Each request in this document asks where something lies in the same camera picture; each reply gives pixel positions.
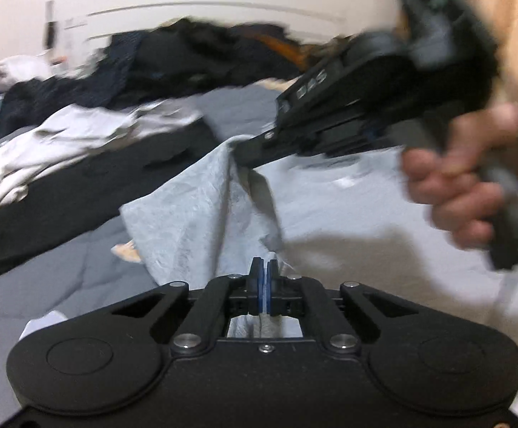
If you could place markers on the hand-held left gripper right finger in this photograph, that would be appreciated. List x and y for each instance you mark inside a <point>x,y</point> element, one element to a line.
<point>273,292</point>

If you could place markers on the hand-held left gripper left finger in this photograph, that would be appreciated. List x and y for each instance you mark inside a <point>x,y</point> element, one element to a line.
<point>254,290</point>

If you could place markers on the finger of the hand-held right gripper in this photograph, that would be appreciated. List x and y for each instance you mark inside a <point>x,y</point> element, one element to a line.
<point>263,149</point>

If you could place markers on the grey T-shirt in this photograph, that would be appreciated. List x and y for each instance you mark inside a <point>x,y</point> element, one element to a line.
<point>330,232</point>

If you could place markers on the pile of dark clothes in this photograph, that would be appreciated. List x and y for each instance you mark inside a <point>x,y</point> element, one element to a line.
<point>174,62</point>

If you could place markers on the person's right hand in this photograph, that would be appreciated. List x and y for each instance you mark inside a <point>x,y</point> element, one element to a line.
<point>455,196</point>

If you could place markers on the beige curtain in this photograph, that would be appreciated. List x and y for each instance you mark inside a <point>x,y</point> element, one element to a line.
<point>517,18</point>

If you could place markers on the black unfolded garment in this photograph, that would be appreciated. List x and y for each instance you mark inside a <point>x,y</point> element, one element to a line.
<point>89,183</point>

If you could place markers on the grey quilted blanket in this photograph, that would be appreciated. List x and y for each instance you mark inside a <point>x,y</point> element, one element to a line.
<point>54,285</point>

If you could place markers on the white garment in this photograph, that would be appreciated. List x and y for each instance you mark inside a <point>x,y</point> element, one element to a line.
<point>40,142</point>

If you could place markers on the white hoodie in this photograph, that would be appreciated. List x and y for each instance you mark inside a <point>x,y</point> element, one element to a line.
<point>13,71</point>

